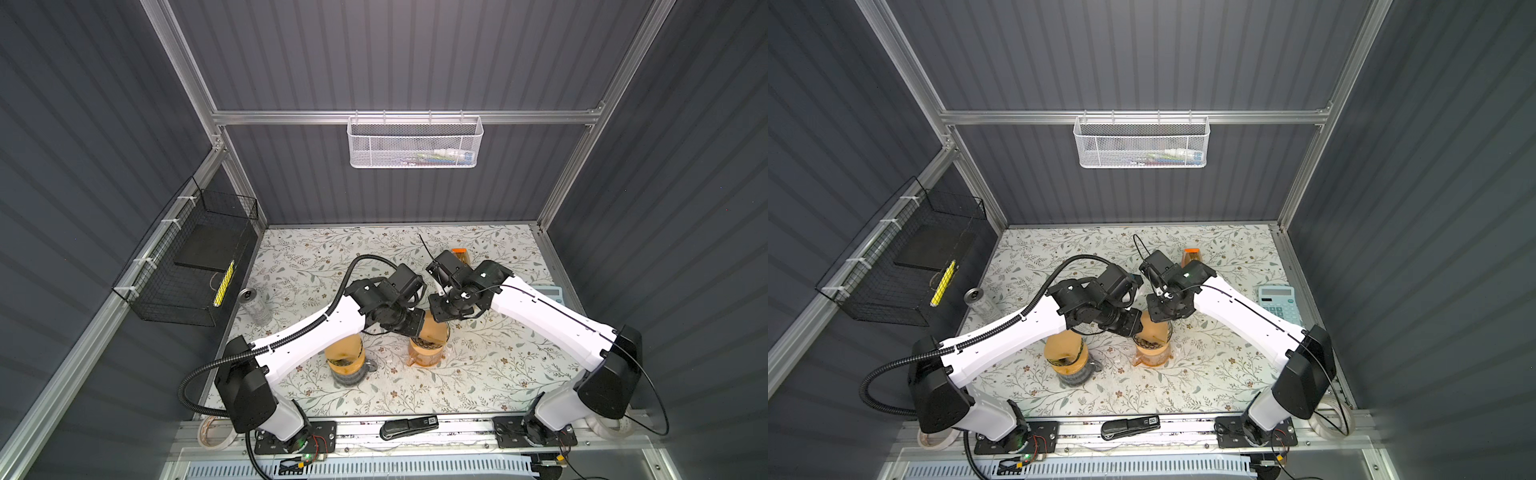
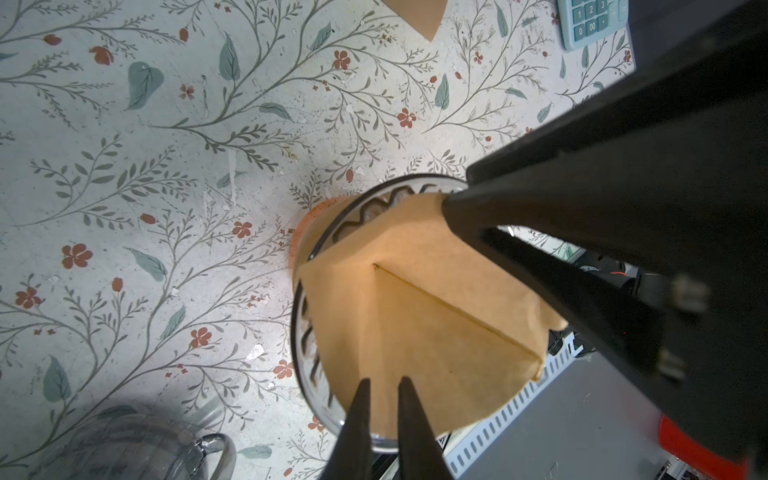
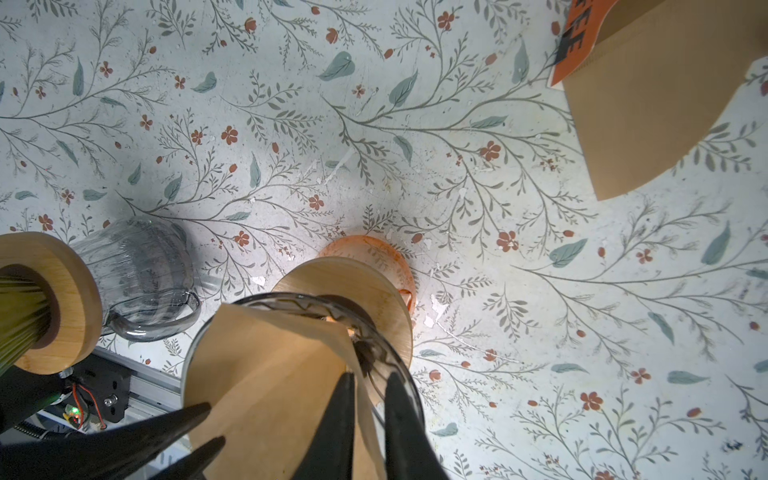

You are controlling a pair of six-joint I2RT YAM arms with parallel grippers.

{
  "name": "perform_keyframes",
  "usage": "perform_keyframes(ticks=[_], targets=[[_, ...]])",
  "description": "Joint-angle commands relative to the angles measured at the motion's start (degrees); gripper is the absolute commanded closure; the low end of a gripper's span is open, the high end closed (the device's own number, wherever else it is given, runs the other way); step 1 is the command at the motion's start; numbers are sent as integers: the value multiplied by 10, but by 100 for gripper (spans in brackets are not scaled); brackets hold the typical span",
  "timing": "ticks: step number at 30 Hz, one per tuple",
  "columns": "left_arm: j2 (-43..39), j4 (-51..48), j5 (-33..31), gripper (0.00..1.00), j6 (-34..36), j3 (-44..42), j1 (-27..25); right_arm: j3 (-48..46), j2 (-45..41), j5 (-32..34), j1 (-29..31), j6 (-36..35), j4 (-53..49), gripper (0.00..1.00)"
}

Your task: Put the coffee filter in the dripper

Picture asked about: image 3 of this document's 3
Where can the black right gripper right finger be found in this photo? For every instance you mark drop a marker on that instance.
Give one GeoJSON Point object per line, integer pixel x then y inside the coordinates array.
{"type": "Point", "coordinates": [408, 451]}

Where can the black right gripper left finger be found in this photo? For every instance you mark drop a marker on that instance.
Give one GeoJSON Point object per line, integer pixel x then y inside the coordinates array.
{"type": "Point", "coordinates": [331, 451]}

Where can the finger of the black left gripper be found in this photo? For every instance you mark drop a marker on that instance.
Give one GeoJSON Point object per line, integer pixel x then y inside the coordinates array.
{"type": "Point", "coordinates": [193, 465]}
{"type": "Point", "coordinates": [111, 454]}

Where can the wooden ring holder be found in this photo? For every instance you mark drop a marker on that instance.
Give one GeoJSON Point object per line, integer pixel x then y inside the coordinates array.
{"type": "Point", "coordinates": [360, 285]}

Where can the green glass dripper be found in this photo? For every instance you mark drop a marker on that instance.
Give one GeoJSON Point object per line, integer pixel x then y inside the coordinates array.
{"type": "Point", "coordinates": [25, 318]}

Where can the grey glass pitcher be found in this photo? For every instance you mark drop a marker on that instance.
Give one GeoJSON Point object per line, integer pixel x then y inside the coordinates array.
{"type": "Point", "coordinates": [145, 276]}

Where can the orange glass pitcher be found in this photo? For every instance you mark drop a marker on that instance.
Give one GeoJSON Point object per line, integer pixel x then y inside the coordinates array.
{"type": "Point", "coordinates": [381, 256]}

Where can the orange coffee filter holder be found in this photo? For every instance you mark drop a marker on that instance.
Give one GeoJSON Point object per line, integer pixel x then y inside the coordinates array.
{"type": "Point", "coordinates": [645, 81]}

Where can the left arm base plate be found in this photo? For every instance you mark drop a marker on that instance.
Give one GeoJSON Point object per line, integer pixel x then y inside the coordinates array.
{"type": "Point", "coordinates": [96, 397]}

